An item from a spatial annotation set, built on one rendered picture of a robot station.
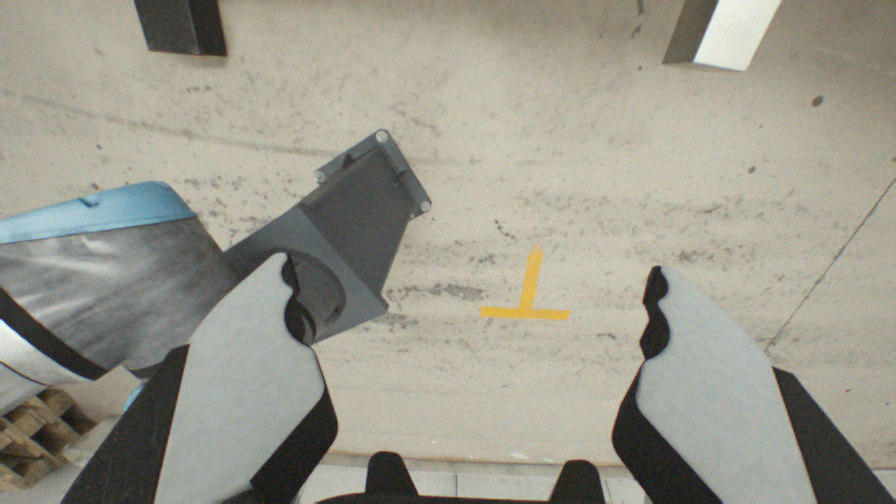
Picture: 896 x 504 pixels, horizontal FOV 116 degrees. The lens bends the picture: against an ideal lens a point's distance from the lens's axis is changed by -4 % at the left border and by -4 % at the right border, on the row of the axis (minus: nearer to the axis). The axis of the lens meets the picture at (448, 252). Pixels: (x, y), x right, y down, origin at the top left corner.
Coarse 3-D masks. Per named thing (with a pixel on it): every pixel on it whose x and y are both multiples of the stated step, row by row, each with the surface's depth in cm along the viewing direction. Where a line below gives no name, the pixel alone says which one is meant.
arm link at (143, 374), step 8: (304, 320) 47; (304, 336) 46; (312, 336) 49; (144, 368) 30; (152, 368) 31; (136, 376) 32; (144, 376) 31; (144, 384) 31; (136, 392) 31; (128, 400) 31
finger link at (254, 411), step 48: (240, 288) 9; (288, 288) 9; (192, 336) 7; (240, 336) 7; (288, 336) 7; (192, 384) 6; (240, 384) 6; (288, 384) 6; (192, 432) 5; (240, 432) 5; (288, 432) 5; (336, 432) 6; (192, 480) 4; (240, 480) 4; (288, 480) 5
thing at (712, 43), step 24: (696, 0) 15; (720, 0) 14; (744, 0) 13; (768, 0) 13; (696, 24) 15; (720, 24) 14; (744, 24) 14; (768, 24) 14; (672, 48) 16; (696, 48) 15; (720, 48) 14; (744, 48) 14; (720, 72) 16
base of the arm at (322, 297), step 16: (256, 256) 51; (304, 256) 52; (304, 272) 50; (320, 272) 52; (304, 288) 49; (320, 288) 51; (336, 288) 54; (304, 304) 48; (320, 304) 51; (336, 304) 54; (320, 320) 51; (336, 320) 57
